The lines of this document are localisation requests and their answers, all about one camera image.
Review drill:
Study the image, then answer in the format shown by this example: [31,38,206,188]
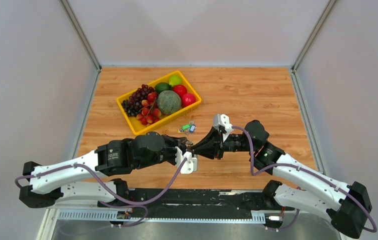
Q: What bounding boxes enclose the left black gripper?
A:
[134,134,187,170]

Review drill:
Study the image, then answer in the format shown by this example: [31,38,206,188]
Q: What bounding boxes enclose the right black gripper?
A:
[190,126,256,160]

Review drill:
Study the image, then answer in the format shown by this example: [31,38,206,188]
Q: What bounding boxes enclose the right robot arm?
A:
[191,115,378,239]

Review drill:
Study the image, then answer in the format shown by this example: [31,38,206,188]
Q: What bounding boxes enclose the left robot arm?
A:
[15,131,197,209]

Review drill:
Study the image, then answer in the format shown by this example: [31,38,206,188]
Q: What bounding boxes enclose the keys with coloured tags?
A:
[178,119,197,135]

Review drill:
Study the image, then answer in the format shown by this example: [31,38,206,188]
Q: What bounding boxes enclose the pink red ball fruit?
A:
[181,93,196,108]

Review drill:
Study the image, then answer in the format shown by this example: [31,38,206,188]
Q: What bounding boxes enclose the green netted melon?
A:
[157,90,182,115]

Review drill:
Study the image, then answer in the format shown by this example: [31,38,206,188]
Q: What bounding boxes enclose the red cherry cluster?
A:
[136,92,162,126]

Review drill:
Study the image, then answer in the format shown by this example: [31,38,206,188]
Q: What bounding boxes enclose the red apple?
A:
[172,84,188,97]

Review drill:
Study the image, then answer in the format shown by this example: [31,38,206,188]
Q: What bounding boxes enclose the dark green avocado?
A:
[155,82,172,94]

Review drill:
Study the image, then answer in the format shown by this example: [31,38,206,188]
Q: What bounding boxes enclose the light green lime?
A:
[168,75,182,88]

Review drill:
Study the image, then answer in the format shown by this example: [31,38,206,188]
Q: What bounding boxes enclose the dark purple grape bunch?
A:
[121,84,158,117]

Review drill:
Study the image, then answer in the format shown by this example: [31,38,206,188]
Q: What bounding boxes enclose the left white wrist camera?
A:
[175,147,198,175]

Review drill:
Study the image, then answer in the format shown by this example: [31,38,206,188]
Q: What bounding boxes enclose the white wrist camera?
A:
[175,147,198,175]
[213,113,233,142]

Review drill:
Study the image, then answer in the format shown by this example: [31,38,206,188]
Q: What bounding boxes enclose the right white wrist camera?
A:
[213,113,233,142]

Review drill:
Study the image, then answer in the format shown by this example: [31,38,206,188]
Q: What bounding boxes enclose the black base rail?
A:
[48,186,345,229]

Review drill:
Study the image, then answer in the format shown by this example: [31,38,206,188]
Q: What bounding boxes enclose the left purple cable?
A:
[14,157,189,229]

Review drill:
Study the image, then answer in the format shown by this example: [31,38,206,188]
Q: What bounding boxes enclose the purple cable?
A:
[231,125,378,233]
[14,157,189,229]

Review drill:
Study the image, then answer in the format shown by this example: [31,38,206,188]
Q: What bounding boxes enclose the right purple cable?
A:
[231,125,378,233]

